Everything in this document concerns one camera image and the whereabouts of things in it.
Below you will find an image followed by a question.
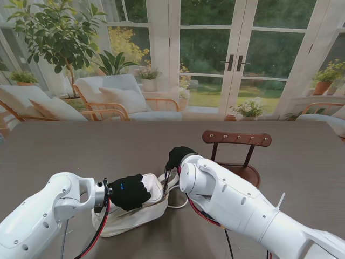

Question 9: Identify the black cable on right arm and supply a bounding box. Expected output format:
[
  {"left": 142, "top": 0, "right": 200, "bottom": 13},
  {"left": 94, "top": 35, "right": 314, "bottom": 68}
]
[{"left": 224, "top": 228, "right": 236, "bottom": 259}]

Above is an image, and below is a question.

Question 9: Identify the red cable on left arm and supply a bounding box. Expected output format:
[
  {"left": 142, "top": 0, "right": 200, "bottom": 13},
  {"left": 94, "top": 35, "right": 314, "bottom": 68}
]
[{"left": 78, "top": 198, "right": 112, "bottom": 259}]

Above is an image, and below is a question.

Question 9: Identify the red cable on arm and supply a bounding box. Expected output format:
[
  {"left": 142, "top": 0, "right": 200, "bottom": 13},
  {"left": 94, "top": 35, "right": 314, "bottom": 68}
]
[
  {"left": 78, "top": 198, "right": 112, "bottom": 259},
  {"left": 188, "top": 199, "right": 229, "bottom": 230}
]

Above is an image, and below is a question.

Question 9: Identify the red cable on right arm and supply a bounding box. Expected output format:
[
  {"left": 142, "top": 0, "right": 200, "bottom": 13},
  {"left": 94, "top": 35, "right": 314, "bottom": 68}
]
[{"left": 188, "top": 199, "right": 229, "bottom": 230}]

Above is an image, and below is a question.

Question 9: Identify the dark wooden necklace stand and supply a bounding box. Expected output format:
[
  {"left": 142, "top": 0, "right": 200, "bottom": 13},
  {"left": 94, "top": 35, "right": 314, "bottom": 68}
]
[{"left": 202, "top": 129, "right": 272, "bottom": 189}]

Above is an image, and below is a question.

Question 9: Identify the printed sunroom backdrop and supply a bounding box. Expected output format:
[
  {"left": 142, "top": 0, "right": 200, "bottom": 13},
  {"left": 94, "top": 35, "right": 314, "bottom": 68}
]
[{"left": 0, "top": 0, "right": 345, "bottom": 142}]

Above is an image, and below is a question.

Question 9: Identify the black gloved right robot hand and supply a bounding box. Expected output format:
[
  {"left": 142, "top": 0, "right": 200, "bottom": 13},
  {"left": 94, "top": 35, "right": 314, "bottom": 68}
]
[{"left": 164, "top": 146, "right": 199, "bottom": 171}]

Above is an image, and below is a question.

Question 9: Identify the white zip tie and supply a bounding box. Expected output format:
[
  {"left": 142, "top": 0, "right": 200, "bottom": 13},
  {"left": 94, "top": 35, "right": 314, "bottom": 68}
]
[{"left": 275, "top": 192, "right": 286, "bottom": 214}]

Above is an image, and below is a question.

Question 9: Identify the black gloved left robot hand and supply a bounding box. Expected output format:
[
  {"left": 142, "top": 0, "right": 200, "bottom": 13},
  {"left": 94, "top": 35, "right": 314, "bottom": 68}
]
[{"left": 109, "top": 174, "right": 151, "bottom": 212}]

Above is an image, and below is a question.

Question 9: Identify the white zip pouch bag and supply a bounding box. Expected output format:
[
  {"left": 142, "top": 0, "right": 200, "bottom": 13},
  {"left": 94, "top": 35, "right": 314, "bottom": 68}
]
[{"left": 91, "top": 168, "right": 190, "bottom": 238}]

